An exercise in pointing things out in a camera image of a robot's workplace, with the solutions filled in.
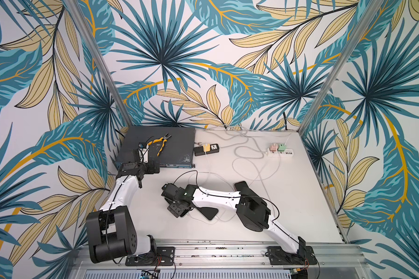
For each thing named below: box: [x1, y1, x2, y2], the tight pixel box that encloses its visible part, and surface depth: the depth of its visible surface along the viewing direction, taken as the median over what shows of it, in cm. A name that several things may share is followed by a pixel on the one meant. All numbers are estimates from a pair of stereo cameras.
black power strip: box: [193, 143, 220, 157], surface depth 109 cm
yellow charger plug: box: [203, 143, 211, 152], surface depth 106 cm
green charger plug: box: [277, 143, 286, 154], surface depth 106 cm
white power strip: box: [267, 148, 295, 158], surface depth 108 cm
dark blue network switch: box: [114, 126, 197, 170], surface depth 108 cm
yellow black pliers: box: [147, 132, 172, 157], surface depth 108 cm
